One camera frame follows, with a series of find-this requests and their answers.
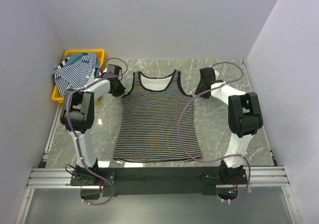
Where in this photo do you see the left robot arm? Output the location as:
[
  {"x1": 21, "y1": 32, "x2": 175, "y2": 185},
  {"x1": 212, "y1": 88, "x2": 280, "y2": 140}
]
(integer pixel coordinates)
[{"x1": 60, "y1": 64, "x2": 125, "y2": 185}]

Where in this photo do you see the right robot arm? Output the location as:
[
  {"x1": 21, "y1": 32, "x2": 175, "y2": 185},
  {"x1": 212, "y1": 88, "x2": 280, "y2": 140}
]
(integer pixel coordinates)
[{"x1": 195, "y1": 68, "x2": 263, "y2": 184}]

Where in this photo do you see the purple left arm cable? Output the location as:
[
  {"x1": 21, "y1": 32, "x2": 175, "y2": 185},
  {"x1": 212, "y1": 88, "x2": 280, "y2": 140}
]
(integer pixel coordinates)
[{"x1": 65, "y1": 57, "x2": 128, "y2": 207}]

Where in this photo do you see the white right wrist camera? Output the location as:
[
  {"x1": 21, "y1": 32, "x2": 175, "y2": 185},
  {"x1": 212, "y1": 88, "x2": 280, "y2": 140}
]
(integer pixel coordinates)
[{"x1": 211, "y1": 66, "x2": 219, "y2": 80}]

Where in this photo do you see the aluminium extrusion rail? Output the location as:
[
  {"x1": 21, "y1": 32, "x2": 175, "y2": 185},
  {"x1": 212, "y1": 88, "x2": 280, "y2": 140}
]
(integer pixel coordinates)
[{"x1": 26, "y1": 166, "x2": 290, "y2": 189}]

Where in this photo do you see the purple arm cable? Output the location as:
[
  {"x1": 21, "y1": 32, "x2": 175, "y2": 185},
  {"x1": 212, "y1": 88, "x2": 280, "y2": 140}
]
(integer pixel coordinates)
[
  {"x1": 65, "y1": 57, "x2": 128, "y2": 207},
  {"x1": 177, "y1": 61, "x2": 251, "y2": 205}
]

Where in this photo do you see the yellow plastic bin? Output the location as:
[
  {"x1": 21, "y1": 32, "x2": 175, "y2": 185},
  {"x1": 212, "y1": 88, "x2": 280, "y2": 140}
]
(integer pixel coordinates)
[{"x1": 51, "y1": 49, "x2": 106, "y2": 104}]

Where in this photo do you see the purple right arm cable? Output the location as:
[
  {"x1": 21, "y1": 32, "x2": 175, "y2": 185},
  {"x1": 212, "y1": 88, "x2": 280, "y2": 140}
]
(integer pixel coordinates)
[{"x1": 177, "y1": 61, "x2": 251, "y2": 205}]

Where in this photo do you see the teal tank top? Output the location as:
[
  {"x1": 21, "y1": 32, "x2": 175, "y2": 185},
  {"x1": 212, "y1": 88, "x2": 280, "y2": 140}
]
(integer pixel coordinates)
[{"x1": 65, "y1": 52, "x2": 100, "y2": 73}]

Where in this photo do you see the black striped tank top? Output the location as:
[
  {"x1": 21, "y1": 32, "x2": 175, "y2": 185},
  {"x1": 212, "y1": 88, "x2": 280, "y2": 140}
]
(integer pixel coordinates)
[{"x1": 113, "y1": 70, "x2": 202, "y2": 163}]

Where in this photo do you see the blue white striped tank top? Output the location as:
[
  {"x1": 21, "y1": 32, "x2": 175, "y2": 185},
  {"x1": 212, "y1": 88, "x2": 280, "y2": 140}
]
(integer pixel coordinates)
[{"x1": 53, "y1": 51, "x2": 100, "y2": 97}]

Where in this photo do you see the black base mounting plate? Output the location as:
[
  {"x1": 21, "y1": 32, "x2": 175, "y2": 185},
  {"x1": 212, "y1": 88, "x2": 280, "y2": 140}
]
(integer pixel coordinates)
[{"x1": 70, "y1": 166, "x2": 248, "y2": 197}]

